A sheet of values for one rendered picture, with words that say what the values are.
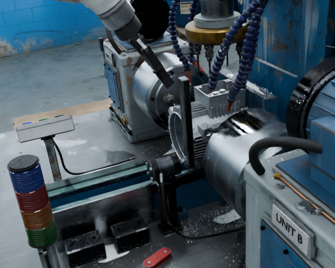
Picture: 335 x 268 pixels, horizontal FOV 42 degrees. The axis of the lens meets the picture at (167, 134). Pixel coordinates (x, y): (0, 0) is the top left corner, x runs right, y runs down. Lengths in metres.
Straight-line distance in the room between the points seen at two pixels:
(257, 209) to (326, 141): 0.26
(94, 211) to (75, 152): 0.57
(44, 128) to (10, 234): 0.33
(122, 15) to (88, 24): 5.61
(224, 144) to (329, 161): 0.39
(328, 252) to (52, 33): 6.20
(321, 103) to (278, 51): 0.62
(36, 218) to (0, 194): 0.72
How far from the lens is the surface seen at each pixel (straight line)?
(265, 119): 1.05
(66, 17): 6.69
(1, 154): 1.90
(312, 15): 1.21
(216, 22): 1.19
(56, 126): 1.40
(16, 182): 0.88
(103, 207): 1.24
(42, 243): 0.95
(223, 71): 1.44
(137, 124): 1.73
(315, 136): 0.71
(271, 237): 0.85
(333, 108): 0.74
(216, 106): 1.26
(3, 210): 1.54
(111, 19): 1.17
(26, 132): 1.40
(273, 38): 1.37
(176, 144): 1.38
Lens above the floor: 1.62
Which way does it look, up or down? 27 degrees down
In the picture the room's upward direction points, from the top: 5 degrees counter-clockwise
